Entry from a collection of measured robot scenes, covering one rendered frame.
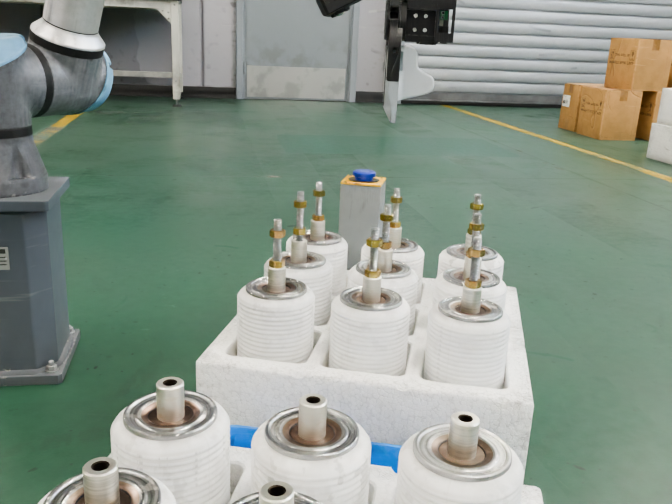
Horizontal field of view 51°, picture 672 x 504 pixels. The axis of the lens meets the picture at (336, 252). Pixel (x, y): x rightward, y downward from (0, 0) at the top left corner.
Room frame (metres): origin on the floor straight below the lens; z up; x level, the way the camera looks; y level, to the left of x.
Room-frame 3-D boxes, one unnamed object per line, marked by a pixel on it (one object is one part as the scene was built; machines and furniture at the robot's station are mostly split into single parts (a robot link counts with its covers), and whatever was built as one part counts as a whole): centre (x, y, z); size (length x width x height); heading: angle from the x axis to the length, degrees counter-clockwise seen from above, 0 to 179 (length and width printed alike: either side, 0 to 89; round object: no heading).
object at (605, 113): (4.51, -1.66, 0.15); 0.30 x 0.24 x 0.30; 10
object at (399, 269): (0.92, -0.07, 0.25); 0.08 x 0.08 x 0.01
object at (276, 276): (0.82, 0.07, 0.26); 0.02 x 0.02 x 0.03
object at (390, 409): (0.92, -0.07, 0.09); 0.39 x 0.39 x 0.18; 80
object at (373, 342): (0.80, -0.04, 0.16); 0.10 x 0.10 x 0.18
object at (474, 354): (0.78, -0.16, 0.16); 0.10 x 0.10 x 0.18
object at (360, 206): (1.21, -0.04, 0.16); 0.07 x 0.07 x 0.31; 80
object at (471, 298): (0.78, -0.16, 0.26); 0.02 x 0.02 x 0.03
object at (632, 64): (4.54, -1.81, 0.45); 0.30 x 0.24 x 0.30; 12
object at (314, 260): (0.94, 0.05, 0.25); 0.08 x 0.08 x 0.01
